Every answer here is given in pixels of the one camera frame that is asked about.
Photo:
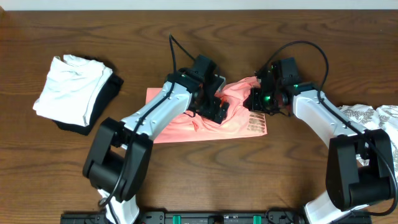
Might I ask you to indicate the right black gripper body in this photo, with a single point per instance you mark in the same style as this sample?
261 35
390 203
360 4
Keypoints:
266 101

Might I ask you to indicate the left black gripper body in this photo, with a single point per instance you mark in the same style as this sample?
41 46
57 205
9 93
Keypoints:
208 107

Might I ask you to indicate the pink shirt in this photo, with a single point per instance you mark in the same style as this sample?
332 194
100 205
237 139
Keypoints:
239 123

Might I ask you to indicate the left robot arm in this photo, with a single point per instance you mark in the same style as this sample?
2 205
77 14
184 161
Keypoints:
119 156

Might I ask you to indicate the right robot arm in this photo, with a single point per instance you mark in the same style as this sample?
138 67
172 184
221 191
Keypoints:
359 170

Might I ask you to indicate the black folded shirt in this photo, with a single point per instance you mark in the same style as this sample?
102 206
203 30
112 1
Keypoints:
110 90

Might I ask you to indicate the white fern print shirt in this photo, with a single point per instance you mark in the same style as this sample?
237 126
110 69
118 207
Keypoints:
383 117

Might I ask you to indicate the white folded shirt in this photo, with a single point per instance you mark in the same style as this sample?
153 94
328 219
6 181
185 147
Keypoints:
71 89

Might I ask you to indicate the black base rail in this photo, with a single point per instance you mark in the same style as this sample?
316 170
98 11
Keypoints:
277 217

